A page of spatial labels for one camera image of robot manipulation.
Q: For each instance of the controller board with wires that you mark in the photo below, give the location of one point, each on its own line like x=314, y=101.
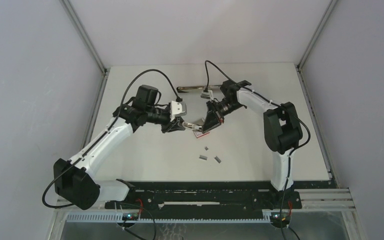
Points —
x=282, y=221
x=134, y=211

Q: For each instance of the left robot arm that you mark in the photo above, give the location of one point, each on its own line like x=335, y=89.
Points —
x=74, y=179

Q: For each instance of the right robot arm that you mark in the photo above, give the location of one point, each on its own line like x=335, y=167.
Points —
x=281, y=125

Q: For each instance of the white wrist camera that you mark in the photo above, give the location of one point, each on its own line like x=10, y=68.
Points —
x=177, y=109
x=208, y=95

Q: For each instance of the red white staple box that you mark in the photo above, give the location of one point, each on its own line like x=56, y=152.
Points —
x=199, y=134

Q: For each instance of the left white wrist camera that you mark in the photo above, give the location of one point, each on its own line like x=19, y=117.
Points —
x=177, y=109

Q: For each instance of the right controller board with wires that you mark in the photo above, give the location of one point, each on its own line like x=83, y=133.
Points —
x=282, y=221

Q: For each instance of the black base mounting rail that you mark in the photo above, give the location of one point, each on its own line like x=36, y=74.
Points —
x=216, y=200

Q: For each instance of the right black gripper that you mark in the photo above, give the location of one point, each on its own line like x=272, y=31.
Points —
x=213, y=119

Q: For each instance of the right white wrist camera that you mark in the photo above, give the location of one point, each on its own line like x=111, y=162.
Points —
x=208, y=95

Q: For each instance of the left controller board with wires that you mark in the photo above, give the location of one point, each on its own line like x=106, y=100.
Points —
x=134, y=211

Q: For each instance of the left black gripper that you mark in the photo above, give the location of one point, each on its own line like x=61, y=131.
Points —
x=171, y=126

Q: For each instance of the staple box tray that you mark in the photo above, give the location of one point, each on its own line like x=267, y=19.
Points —
x=199, y=122

